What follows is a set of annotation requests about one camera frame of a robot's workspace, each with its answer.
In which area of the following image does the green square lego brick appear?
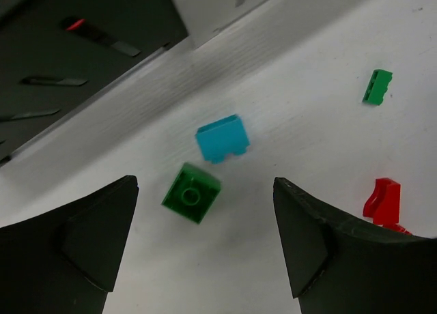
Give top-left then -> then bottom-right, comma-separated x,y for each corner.
162,162 -> 221,224

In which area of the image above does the small green lego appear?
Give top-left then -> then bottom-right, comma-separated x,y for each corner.
363,69 -> 393,106

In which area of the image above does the white double bin container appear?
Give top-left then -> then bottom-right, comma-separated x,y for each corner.
172,0 -> 267,48

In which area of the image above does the red lego slope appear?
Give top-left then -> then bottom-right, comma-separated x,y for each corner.
363,177 -> 401,225
384,224 -> 412,236

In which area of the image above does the red lego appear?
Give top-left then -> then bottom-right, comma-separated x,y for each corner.
65,18 -> 86,31

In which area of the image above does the cyan lego brick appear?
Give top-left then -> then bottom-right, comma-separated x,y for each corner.
195,114 -> 251,164

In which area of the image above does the red lego slope right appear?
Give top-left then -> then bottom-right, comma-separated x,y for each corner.
384,224 -> 412,236

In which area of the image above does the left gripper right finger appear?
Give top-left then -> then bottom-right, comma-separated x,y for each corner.
273,177 -> 436,313

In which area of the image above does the black double bin container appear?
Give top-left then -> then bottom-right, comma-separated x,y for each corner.
1,0 -> 188,160

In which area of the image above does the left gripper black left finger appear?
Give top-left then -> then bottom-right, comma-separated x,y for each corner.
1,175 -> 139,313

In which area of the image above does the red lego slope top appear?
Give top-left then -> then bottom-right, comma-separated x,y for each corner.
363,177 -> 401,225

